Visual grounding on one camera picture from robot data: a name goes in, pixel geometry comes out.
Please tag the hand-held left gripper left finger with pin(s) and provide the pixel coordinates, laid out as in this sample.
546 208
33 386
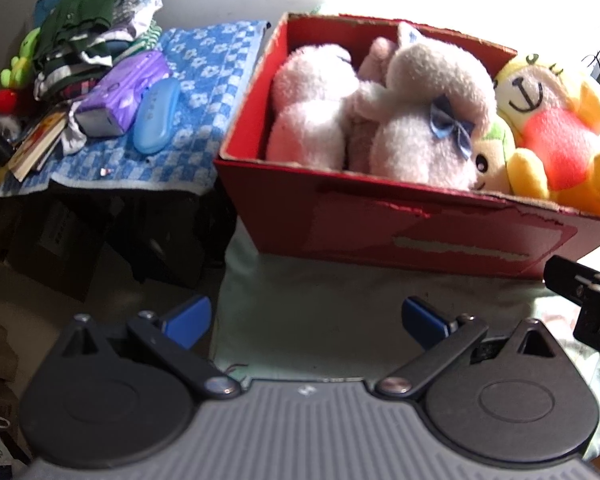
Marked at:
187 321

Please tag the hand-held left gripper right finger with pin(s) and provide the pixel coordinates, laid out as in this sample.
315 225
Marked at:
425 322

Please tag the red cardboard box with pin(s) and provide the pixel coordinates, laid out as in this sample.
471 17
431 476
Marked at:
360 230

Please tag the yellow plush toy pink shirt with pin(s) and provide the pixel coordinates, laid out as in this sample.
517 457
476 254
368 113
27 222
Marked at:
555 140

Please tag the pink teddy bear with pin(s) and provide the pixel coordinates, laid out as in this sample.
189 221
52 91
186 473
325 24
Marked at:
360 145

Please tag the white plush bunny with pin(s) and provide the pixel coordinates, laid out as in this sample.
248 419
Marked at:
420 85

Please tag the blue plastic glasses case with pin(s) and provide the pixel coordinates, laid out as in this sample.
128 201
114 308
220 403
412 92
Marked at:
156 117

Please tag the blue floral towel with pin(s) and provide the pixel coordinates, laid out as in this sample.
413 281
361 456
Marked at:
205 110

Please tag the stack of books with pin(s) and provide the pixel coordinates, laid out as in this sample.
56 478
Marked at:
37 147

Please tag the purple tissue pack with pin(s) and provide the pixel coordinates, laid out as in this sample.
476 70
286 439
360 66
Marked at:
125 90

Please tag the red ball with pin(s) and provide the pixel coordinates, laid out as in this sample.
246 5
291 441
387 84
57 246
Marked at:
4 101

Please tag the neon green plush toy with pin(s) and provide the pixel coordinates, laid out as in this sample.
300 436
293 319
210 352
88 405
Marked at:
20 60

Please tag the white patterned cloth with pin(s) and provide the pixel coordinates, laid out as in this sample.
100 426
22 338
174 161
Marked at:
140 7

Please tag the dark green garment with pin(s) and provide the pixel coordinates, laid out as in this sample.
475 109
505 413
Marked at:
85 10

